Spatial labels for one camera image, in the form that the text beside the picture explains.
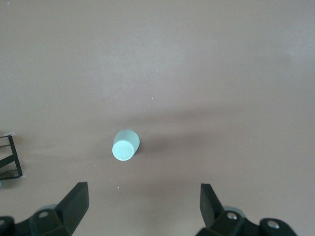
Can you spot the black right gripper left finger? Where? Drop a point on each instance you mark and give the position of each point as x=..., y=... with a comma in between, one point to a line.
x=71, y=209

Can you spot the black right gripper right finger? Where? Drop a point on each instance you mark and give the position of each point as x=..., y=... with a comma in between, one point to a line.
x=211, y=211

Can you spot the mint green cup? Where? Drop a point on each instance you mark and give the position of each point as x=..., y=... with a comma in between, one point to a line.
x=124, y=147

